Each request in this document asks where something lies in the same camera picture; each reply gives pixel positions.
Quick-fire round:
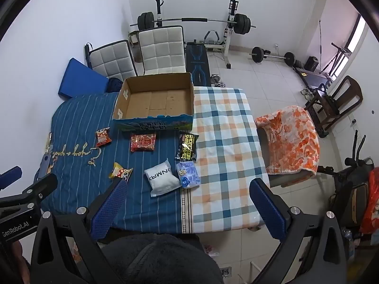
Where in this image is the treadmill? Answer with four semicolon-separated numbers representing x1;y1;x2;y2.
294;65;332;89

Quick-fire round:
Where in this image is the dark wooden chair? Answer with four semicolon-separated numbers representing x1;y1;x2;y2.
305;75;363;138

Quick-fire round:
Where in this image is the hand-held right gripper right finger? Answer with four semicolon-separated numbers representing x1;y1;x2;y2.
249;178;347;284

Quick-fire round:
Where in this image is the small cardboard box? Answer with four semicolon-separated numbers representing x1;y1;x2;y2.
129;31;141;62

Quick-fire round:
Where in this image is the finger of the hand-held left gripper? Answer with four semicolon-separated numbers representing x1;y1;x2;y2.
0;173;58;211
0;166;23;190

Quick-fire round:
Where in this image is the white quilted chair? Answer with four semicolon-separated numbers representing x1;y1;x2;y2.
138;26;188;76
89;40;138;82

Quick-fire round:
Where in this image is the long barbell with plates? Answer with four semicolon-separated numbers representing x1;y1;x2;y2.
129;12;257;34

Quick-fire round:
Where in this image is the blue striped blanket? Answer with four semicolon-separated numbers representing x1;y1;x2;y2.
36;92;196;234

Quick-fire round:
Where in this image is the grey exercise handle frame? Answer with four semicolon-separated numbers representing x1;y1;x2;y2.
203;30;221;51

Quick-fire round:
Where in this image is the person's dark fleece clothing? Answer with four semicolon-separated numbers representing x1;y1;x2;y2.
98;234;224;284

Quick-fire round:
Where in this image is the dark blue knit cloth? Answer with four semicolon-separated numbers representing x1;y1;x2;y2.
107;78;123;93

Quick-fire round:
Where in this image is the window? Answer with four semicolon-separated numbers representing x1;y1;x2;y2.
329;13;369;80

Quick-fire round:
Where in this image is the red plastic bag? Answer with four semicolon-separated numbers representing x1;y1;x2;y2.
360;167;379;234

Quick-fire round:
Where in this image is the black speaker box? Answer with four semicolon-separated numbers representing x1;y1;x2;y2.
305;56;320;71

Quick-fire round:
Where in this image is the plaid bed sheet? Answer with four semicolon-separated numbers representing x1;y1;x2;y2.
180;86;270;234

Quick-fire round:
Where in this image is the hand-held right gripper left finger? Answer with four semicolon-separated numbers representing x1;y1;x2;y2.
30;178;128;284

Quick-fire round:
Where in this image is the white plastic packet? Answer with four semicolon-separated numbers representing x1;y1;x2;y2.
144;159;181;197

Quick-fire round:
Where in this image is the red panda snack packet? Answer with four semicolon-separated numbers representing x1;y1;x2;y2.
95;128;112;147

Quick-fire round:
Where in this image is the grey chair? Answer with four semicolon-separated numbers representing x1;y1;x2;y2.
257;124;319;188

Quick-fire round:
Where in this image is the black wipes packet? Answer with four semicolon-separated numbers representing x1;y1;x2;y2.
175;131;199;163

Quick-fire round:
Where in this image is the blue plastic packet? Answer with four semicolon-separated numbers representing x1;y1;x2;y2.
176;160;201;189

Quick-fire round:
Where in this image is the black scooter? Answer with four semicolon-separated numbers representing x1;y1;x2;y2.
318;130;379;234

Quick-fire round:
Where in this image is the yellow panda snack packet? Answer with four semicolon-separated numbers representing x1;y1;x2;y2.
108;163;133;182

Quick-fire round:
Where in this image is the black stand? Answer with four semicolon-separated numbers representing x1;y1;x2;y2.
321;43;353;74

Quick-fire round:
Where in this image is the barbell on rack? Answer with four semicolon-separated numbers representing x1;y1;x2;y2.
152;0;241;69

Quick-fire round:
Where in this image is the red noodle packet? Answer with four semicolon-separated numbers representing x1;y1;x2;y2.
131;133;157;153

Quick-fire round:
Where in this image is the short barbell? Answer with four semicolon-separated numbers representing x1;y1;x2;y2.
249;46;296;66

